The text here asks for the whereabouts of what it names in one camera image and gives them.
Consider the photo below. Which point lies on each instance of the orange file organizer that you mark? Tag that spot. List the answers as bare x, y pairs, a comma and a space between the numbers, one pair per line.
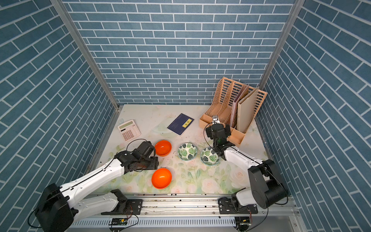
226, 91

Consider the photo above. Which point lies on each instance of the pink folder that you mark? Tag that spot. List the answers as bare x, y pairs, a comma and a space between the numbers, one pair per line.
243, 90

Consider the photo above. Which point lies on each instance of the left circuit board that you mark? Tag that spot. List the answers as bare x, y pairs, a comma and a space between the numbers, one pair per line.
120, 222

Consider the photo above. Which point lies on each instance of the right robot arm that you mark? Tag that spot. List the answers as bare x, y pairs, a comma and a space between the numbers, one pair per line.
266, 184

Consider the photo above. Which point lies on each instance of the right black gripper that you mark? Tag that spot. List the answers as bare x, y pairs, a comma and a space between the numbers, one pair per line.
209, 131

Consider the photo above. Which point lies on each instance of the floral table mat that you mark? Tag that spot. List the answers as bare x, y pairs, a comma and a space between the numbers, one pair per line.
187, 176

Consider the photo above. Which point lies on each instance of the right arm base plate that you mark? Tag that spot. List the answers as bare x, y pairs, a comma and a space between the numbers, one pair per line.
231, 205

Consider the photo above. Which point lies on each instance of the dark blue book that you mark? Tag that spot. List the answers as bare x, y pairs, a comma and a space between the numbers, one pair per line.
180, 124

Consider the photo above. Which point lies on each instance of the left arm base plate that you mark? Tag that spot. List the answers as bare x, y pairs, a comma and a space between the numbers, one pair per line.
128, 207

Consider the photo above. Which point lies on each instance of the pink calculator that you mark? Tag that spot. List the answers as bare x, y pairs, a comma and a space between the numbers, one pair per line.
129, 130

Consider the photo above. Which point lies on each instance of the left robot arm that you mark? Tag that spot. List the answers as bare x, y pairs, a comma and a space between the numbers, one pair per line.
61, 206

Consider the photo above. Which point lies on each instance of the green leaf bowl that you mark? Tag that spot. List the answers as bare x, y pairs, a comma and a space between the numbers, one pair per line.
209, 157
187, 151

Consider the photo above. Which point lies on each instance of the aluminium rail frame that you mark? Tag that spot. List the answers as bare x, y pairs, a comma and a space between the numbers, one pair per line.
195, 213

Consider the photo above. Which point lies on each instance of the beige folder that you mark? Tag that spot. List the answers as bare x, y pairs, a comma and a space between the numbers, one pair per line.
246, 108

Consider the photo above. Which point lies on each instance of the small orange bowl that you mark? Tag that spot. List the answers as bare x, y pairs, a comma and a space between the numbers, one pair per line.
163, 148

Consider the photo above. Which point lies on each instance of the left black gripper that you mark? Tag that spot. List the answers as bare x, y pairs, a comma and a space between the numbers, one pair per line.
154, 164

